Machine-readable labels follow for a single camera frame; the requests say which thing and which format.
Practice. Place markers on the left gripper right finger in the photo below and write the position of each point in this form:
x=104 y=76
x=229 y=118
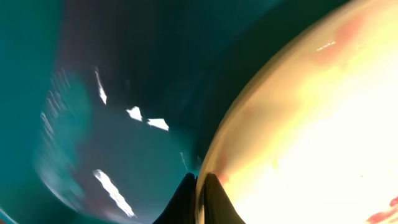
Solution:
x=217 y=206

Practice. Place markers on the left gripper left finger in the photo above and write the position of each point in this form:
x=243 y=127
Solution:
x=181 y=208

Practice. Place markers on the yellow-green plate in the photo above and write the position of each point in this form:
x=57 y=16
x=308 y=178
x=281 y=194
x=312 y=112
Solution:
x=312 y=137

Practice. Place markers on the teal plastic tray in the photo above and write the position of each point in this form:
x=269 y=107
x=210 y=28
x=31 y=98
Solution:
x=107 y=105

